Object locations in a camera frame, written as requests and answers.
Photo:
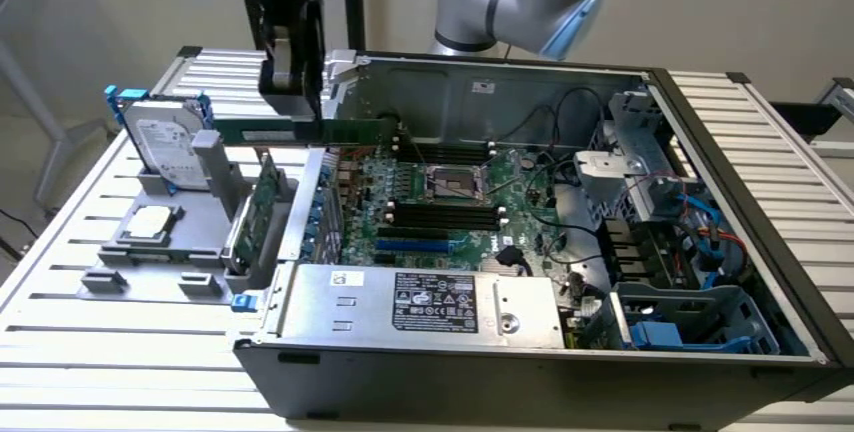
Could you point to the green RAM stick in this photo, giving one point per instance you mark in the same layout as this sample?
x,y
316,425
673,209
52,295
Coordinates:
x,y
347,131

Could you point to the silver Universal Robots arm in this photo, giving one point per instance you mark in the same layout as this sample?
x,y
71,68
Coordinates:
x,y
507,2

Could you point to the black RAM slot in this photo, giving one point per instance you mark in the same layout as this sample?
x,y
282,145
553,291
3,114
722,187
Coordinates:
x,y
443,151
443,212
443,205
443,155
443,160
443,225
443,218
443,146

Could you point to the blue expansion slot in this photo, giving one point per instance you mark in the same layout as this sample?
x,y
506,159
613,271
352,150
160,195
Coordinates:
x,y
410,245

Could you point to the short black expansion slot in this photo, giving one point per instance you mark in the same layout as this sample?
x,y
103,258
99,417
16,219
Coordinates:
x,y
394,258

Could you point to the silver hard disk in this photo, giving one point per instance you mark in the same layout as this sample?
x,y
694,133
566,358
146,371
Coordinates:
x,y
167,142

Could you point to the green graphics card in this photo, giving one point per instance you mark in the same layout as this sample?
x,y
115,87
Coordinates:
x,y
256,212

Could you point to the grey parts rack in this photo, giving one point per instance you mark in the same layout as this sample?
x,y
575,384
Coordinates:
x,y
200,232

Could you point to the CPU socket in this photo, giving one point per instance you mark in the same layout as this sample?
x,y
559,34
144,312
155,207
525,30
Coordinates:
x,y
454,183

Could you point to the silver CPU chip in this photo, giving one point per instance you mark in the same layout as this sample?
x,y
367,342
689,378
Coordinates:
x,y
152,223

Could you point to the green motherboard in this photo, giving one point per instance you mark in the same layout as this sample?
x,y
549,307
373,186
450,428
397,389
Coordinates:
x,y
467,232

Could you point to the blue plastic clip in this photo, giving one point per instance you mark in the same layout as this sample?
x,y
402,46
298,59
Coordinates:
x,y
244,302

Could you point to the silver power supply unit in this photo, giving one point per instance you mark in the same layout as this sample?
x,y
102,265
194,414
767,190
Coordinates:
x,y
374,302

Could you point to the silver disk bay cage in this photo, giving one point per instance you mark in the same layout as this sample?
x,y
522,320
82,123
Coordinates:
x,y
641,152

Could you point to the black open PC case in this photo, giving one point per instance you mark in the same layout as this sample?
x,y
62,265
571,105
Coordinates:
x,y
534,382

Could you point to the grey and blue disk caddy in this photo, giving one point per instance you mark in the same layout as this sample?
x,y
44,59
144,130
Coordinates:
x,y
694,322

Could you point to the black upright post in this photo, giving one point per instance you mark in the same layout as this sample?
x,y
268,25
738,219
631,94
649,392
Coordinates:
x,y
355,2

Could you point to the hard drive with blue bracket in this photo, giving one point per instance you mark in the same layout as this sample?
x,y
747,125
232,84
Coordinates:
x,y
114,107

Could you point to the aluminium frame with black panel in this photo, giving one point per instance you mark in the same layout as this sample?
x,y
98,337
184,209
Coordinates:
x,y
810,114

